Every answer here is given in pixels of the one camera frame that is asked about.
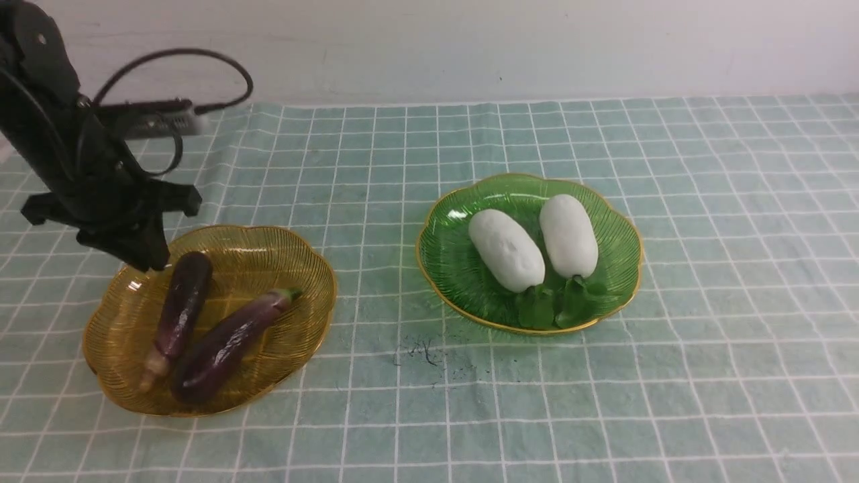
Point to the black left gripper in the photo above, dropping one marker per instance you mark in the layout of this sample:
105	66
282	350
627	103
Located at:
123	208

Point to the purple eggplant pale stem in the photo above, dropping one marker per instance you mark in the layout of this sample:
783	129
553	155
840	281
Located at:
187	293

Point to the amber ribbed plastic plate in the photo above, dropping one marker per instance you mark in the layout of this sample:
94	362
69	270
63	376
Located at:
247	262

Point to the purple eggplant green stem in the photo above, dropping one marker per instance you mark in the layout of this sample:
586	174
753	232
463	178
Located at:
208	365

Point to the white radish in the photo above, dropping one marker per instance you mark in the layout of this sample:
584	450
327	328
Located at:
573	252
515	261

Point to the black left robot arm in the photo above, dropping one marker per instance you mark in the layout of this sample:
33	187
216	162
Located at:
44	117

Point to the green ribbed plastic plate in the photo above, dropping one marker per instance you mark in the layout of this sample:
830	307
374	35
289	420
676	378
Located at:
451	264

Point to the green checkered tablecloth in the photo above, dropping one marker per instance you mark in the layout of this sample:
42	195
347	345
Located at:
735	362

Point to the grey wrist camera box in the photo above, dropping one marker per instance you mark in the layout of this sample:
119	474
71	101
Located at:
149	120

